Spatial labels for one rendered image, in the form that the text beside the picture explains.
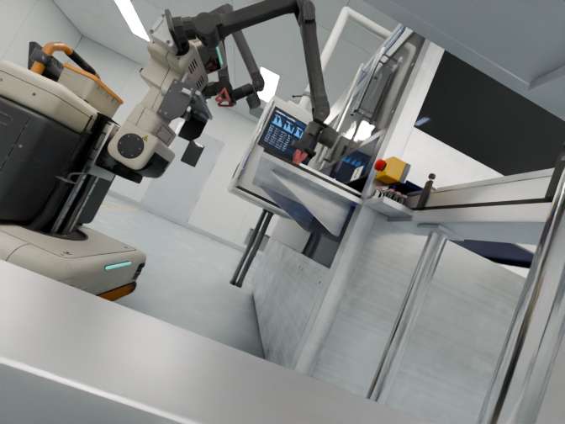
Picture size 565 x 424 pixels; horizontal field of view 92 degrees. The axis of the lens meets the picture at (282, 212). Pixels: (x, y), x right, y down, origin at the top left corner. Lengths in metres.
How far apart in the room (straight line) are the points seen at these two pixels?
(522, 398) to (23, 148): 1.30
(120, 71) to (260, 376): 7.67
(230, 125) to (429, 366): 6.29
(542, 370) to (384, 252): 0.84
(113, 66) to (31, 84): 6.57
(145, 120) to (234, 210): 5.33
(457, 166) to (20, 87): 1.58
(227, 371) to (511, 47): 0.31
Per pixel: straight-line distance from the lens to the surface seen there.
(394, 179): 0.97
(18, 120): 1.31
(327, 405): 0.20
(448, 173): 1.21
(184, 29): 1.26
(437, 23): 0.30
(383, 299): 1.08
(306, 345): 1.03
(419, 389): 1.27
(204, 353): 0.18
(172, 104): 1.25
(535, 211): 0.68
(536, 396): 0.24
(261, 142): 1.98
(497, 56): 0.32
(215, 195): 6.53
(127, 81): 7.63
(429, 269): 0.88
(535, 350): 0.25
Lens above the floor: 0.63
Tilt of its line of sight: 5 degrees up
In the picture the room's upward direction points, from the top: 24 degrees clockwise
